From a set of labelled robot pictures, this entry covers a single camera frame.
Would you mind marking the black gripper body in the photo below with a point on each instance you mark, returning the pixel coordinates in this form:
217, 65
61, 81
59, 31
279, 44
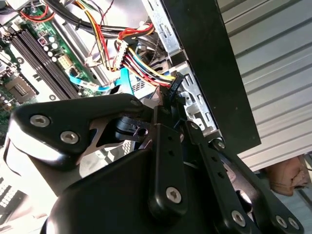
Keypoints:
109, 195

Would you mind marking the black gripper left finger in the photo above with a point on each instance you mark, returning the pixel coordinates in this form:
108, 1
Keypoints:
61, 117

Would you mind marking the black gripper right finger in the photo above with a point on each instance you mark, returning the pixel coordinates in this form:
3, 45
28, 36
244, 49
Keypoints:
219, 175

